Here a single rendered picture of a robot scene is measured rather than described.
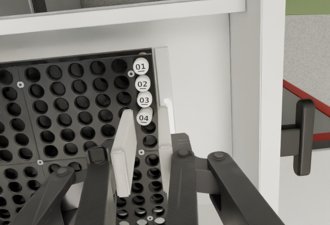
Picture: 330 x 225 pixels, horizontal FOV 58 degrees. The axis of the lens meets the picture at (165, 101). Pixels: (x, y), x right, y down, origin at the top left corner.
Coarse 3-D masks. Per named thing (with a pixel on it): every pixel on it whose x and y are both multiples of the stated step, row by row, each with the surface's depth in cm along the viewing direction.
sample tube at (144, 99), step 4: (140, 92) 25; (144, 92) 25; (148, 92) 25; (140, 96) 24; (144, 96) 24; (148, 96) 24; (140, 100) 24; (144, 100) 24; (148, 100) 24; (140, 104) 24; (144, 104) 24; (148, 104) 24
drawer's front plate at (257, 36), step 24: (264, 0) 21; (240, 24) 26; (264, 24) 21; (240, 48) 27; (264, 48) 22; (240, 72) 28; (264, 72) 22; (240, 96) 29; (264, 96) 23; (240, 120) 30; (264, 120) 24; (240, 144) 31; (264, 144) 24; (240, 168) 32; (264, 168) 25; (264, 192) 26
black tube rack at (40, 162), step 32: (0, 64) 27; (32, 64) 27; (64, 64) 24; (96, 64) 27; (128, 64) 25; (0, 96) 25; (32, 96) 25; (64, 96) 25; (96, 96) 25; (128, 96) 28; (0, 128) 30; (32, 128) 26; (64, 128) 26; (96, 128) 26; (0, 160) 27; (32, 160) 27; (64, 160) 27; (0, 192) 28; (32, 192) 28; (0, 224) 29
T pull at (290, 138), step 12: (300, 108) 25; (312, 108) 25; (300, 120) 26; (312, 120) 25; (288, 132) 26; (300, 132) 26; (312, 132) 26; (288, 144) 26; (300, 144) 26; (300, 156) 27; (300, 168) 27
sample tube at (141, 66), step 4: (136, 60) 24; (140, 60) 23; (144, 60) 24; (136, 64) 23; (140, 64) 23; (144, 64) 23; (148, 64) 24; (136, 68) 23; (140, 68) 24; (144, 68) 24; (136, 72) 24; (140, 72) 24; (144, 72) 24
